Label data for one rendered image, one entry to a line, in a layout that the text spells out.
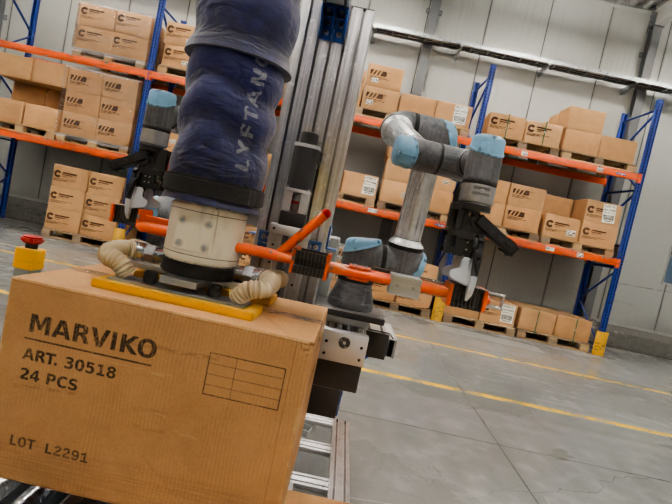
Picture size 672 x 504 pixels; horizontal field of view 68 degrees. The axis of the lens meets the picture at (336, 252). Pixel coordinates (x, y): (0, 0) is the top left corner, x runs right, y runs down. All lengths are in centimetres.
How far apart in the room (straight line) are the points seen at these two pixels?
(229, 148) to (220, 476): 65
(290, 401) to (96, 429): 38
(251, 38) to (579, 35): 1004
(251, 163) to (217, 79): 18
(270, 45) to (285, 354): 63
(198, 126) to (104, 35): 845
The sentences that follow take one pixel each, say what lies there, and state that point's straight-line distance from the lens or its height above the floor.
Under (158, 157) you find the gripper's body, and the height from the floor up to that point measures 137.
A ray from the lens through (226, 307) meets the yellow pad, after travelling 103.
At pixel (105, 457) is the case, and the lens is 114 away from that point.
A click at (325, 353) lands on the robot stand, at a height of 92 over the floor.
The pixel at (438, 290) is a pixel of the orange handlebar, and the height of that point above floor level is 120.
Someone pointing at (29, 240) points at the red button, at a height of 103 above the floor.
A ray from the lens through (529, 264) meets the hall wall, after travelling 1014.
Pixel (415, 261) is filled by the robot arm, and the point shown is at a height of 123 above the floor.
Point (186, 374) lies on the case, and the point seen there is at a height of 96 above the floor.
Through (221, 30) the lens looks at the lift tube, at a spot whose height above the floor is 163.
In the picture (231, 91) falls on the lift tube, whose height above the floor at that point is 152.
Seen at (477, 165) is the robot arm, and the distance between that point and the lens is 113.
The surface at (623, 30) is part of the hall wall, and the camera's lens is 1131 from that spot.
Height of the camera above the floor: 131
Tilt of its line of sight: 4 degrees down
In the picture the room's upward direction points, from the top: 12 degrees clockwise
